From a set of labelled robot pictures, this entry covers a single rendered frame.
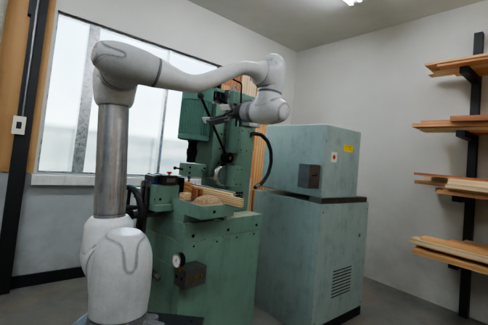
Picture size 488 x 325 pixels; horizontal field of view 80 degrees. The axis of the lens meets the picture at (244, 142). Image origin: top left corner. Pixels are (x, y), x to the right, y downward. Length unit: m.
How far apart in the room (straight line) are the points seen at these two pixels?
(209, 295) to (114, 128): 0.99
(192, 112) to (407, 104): 2.39
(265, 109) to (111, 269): 0.74
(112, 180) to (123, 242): 0.25
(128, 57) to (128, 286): 0.62
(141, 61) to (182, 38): 2.32
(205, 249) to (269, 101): 0.80
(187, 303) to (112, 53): 1.15
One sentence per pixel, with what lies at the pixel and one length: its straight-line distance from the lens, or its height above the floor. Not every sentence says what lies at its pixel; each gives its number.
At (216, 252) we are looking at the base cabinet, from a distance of 1.60.
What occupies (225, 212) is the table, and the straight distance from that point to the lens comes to 1.43.
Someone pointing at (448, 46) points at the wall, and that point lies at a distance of 3.45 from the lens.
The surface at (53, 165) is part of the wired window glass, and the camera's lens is 2.83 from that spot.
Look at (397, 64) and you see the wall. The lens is 3.56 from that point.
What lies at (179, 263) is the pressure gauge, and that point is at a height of 0.66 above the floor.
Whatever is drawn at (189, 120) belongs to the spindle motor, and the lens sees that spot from 1.58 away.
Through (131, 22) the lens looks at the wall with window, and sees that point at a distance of 3.06.
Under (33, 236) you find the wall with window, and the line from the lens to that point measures 2.85.
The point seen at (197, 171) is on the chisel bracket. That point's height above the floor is 1.03.
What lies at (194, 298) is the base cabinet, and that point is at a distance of 1.60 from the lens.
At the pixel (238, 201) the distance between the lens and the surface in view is 1.37.
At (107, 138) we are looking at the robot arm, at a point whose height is 1.15.
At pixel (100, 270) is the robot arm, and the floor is 0.81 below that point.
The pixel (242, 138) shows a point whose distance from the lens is 1.65.
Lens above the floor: 1.13
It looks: 3 degrees up
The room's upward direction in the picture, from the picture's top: 6 degrees clockwise
